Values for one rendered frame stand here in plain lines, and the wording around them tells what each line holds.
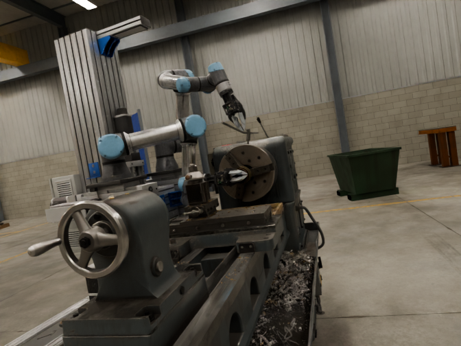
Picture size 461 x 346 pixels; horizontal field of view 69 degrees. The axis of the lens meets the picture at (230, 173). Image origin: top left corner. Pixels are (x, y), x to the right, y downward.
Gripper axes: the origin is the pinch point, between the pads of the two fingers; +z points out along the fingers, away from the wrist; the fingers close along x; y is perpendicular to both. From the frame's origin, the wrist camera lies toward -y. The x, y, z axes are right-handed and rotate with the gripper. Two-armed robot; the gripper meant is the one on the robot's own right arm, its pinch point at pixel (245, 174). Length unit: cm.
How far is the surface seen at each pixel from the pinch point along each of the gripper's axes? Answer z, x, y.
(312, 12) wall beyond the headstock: 40, 428, -1033
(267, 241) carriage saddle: 19, -19, 58
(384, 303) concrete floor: 62, -109, -83
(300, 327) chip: 23, -53, 48
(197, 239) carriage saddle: -9, -18, 49
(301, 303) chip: 22, -54, 28
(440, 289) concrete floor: 101, -109, -102
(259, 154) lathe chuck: 5.6, 8.4, -15.2
